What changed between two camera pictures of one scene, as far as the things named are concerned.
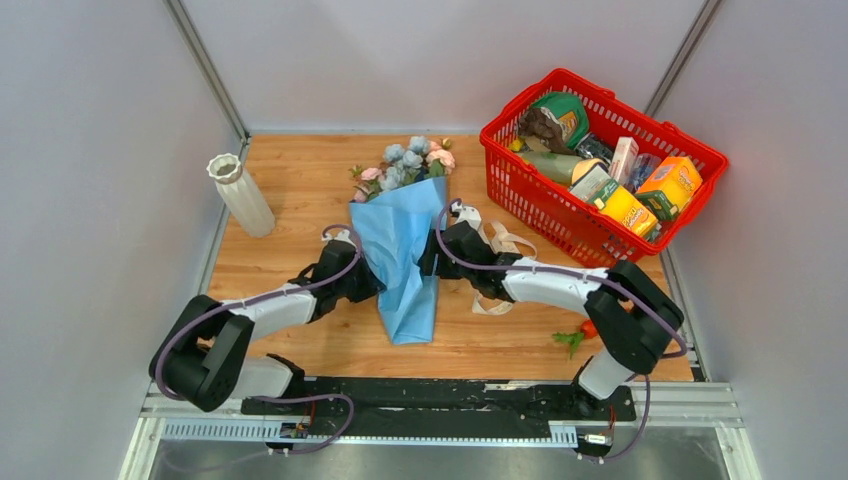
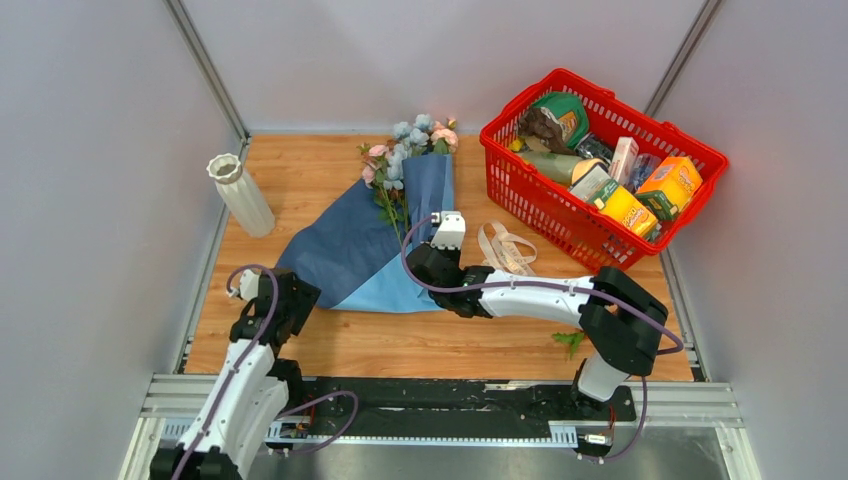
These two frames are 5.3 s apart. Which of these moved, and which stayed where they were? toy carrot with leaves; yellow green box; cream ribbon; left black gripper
Moved: left black gripper
Stayed: toy carrot with leaves; yellow green box; cream ribbon
